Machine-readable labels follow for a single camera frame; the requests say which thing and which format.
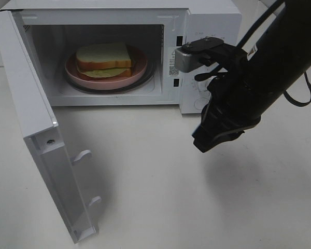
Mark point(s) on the white microwave oven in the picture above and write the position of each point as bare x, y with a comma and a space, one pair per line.
58, 28

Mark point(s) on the pink round plate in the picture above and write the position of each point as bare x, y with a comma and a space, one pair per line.
111, 79

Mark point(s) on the white microwave door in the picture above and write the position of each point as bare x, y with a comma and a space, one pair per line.
40, 128

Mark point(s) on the white bread sandwich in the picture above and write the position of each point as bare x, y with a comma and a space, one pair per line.
103, 61

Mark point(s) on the white warning label sticker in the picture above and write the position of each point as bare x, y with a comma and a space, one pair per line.
172, 71

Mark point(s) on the white timer knob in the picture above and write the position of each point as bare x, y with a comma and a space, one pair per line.
202, 86

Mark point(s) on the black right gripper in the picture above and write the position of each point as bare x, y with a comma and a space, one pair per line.
219, 122

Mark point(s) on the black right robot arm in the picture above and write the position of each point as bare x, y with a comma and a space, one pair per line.
251, 85

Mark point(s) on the round white door button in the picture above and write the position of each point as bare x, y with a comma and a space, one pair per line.
200, 103

